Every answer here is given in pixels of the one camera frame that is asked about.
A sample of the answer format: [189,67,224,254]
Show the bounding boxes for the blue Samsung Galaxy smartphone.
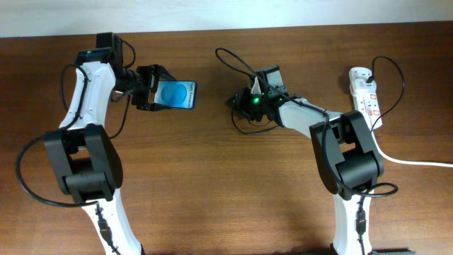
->
[154,81,197,109]

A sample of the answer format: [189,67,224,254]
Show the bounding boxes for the white power strip cord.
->
[369,127,453,169]

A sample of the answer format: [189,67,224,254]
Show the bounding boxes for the white power strip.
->
[348,67,384,132]

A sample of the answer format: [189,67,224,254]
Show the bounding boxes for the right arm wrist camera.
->
[251,65,288,99]

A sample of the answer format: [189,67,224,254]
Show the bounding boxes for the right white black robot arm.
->
[226,88,398,254]

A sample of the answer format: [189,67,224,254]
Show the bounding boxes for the white USB charger plug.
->
[349,67,377,96]

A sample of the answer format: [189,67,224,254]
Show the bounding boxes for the black USB charging cable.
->
[230,55,406,136]

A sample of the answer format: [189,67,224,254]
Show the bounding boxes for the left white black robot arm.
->
[45,33,173,254]

